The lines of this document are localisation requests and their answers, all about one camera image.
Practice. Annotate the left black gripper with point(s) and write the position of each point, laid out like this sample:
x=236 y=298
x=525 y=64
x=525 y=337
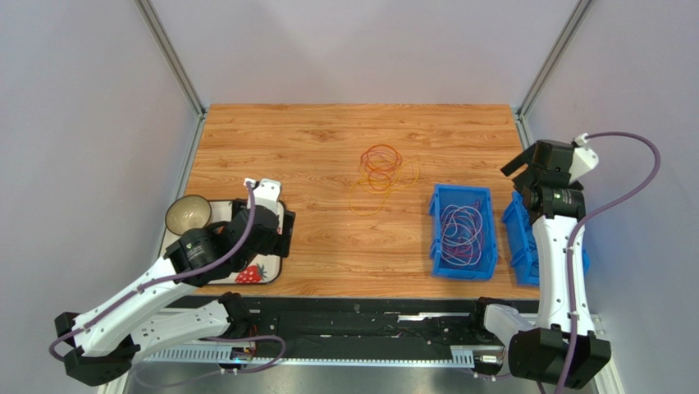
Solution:
x=282 y=247

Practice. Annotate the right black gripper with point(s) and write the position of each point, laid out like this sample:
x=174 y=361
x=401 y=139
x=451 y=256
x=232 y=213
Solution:
x=534 y=166

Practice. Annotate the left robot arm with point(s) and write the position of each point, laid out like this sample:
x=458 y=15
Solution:
x=109 y=340

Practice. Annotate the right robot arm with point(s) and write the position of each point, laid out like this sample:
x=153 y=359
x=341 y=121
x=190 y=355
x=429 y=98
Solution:
x=561 y=348

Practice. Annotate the right blue plastic bin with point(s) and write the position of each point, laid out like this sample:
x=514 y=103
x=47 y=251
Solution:
x=521 y=242

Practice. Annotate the blue plastic bin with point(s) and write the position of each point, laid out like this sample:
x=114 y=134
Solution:
x=463 y=241
x=521 y=242

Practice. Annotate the left blue plastic bin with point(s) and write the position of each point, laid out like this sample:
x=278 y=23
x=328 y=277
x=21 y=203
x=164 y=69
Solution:
x=463 y=241

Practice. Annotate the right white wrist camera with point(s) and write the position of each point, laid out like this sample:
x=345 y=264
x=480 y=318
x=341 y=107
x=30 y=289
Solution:
x=584 y=157

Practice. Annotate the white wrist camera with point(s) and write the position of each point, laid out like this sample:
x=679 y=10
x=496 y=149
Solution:
x=584 y=157
x=266 y=193

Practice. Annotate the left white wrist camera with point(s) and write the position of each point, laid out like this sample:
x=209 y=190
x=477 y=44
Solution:
x=266 y=193

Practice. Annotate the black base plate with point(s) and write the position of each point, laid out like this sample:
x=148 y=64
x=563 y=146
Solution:
x=317 y=328

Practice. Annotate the aluminium frame rail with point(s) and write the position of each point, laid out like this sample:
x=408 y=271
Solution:
x=486 y=363

